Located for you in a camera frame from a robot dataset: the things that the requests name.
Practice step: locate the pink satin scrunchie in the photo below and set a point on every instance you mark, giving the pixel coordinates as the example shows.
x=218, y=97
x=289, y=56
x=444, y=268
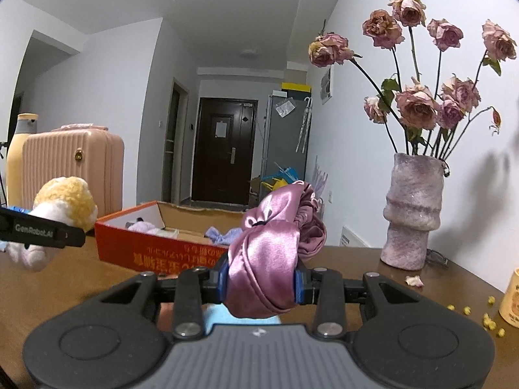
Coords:
x=263, y=259

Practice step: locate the blue bag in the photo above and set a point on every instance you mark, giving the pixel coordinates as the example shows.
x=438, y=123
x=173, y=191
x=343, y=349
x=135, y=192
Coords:
x=286, y=170

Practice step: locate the black eyeglasses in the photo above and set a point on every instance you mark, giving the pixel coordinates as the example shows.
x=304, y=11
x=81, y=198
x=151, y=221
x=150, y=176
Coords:
x=442, y=263

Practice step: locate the pink fuzzy vase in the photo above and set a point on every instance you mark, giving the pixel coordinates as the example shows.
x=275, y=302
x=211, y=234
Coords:
x=409, y=210

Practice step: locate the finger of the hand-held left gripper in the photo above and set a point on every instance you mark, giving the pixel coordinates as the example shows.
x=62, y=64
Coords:
x=75, y=237

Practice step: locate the yellow and white plush toy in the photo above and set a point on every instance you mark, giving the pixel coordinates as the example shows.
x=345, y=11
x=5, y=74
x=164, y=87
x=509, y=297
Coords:
x=69, y=198

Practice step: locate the yellow and black box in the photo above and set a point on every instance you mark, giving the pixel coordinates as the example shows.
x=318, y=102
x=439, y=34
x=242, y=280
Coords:
x=296, y=88

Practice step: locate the yellow bag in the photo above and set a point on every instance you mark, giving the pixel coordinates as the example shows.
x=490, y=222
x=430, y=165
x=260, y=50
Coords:
x=275, y=183

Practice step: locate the bunch of dried roses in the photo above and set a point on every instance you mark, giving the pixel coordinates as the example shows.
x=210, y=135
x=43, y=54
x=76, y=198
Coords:
x=417, y=105

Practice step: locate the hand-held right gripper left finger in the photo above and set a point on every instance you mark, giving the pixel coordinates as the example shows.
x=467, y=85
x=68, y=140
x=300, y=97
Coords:
x=222, y=279

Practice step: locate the light blue plush toy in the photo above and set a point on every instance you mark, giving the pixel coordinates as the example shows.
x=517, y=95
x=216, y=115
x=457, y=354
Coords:
x=215, y=316

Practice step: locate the scattered yellow flower bits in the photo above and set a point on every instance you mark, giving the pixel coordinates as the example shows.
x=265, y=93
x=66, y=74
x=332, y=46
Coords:
x=490, y=324

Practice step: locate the pale blue bow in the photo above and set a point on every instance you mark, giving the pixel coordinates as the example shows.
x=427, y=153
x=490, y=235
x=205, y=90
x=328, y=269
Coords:
x=219, y=236

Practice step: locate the pale purple plush toy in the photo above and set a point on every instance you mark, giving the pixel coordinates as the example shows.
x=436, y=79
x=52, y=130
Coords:
x=146, y=227

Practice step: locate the tall brown cardboard box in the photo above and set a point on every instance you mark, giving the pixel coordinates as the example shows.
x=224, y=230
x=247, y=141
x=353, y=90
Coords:
x=256, y=190

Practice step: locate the orange cardboard box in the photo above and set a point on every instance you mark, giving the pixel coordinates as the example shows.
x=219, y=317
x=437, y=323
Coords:
x=162, y=251

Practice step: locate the folded pale umbrella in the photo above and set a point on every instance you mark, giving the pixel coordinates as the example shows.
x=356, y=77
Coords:
x=305, y=125

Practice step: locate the pink ribbed suitcase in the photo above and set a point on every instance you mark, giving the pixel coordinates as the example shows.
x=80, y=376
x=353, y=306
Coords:
x=61, y=154

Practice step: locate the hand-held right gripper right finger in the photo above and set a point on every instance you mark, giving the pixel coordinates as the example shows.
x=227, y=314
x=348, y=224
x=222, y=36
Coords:
x=299, y=287

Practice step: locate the grey refrigerator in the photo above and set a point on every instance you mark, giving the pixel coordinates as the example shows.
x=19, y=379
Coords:
x=279, y=142

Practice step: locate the fallen pink petal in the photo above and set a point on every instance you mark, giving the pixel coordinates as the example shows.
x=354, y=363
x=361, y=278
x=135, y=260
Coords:
x=414, y=281

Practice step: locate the yellow printed cup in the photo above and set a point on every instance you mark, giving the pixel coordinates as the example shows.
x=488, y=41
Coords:
x=511, y=300

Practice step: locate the yellow bottle with grey collar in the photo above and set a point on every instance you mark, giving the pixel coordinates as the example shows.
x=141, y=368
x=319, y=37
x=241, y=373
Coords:
x=16, y=162

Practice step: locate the dark side door frame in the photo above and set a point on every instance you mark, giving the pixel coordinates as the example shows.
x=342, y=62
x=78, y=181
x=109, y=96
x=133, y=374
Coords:
x=174, y=150

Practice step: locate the dark brown entrance door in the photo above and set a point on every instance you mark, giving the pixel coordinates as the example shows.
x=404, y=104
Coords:
x=223, y=162

